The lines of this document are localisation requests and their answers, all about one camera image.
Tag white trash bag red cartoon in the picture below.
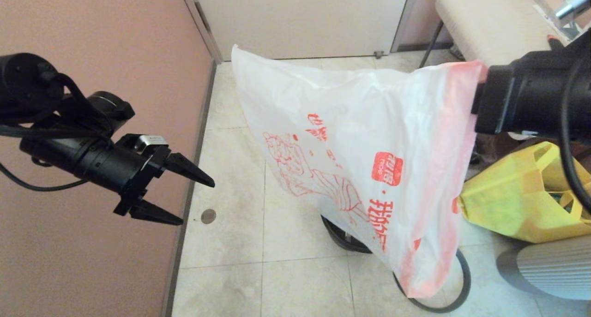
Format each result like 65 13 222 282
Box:
231 45 488 299

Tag grey bin retaining ring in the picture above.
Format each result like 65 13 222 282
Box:
392 248 471 314

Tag yellow fabric tote bag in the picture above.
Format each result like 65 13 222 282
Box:
459 142 591 244

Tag black trash bin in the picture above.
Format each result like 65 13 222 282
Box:
321 215 372 254

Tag beige bench metal legs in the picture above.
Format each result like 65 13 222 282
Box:
418 0 573 68

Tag green item in tote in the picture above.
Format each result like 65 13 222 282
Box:
547 192 573 214

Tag grey ribbed round object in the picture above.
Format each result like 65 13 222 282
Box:
496 236 591 301

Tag white door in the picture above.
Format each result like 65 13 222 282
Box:
191 0 411 62

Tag grey wall baseboard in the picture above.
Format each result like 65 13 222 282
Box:
162 61 217 317

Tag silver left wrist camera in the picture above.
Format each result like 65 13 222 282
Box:
134 134 169 148

